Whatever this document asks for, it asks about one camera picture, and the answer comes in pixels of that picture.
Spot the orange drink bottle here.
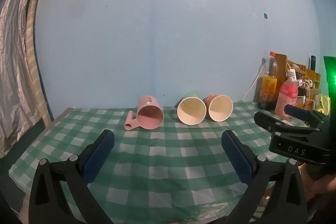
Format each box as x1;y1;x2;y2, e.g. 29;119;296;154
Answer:
259;51;278;109

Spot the yellow packet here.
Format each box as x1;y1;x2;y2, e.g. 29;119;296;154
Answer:
313;94;330;116

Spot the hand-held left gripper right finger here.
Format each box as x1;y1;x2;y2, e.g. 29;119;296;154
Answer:
221;130;308;224

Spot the red striped paper cup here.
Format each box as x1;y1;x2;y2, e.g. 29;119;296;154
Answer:
204;94;234;122

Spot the silver curtain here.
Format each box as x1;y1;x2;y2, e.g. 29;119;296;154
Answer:
0;0;66;159

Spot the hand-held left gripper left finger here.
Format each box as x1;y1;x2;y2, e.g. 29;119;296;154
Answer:
29;129;115;224

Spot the pink drink bottle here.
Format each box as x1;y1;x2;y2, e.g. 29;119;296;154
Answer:
274;76;299;119

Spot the wooden desk rack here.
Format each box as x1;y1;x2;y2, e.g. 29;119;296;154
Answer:
274;53;321;99

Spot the pink plastic mug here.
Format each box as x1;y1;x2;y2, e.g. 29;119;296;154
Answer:
124;95;164;131

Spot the white cable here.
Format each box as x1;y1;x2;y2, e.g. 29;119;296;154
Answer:
241;57;266;101

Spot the green checked tablecloth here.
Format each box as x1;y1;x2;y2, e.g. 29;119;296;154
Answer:
9;100;326;224

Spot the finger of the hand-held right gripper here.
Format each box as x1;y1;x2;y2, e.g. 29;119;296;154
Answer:
285;104;324;127
254;111;320;135

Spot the green paper cup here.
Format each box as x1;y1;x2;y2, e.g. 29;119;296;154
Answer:
177;92;207;125

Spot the person's right hand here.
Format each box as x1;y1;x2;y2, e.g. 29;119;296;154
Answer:
301;163;336;195

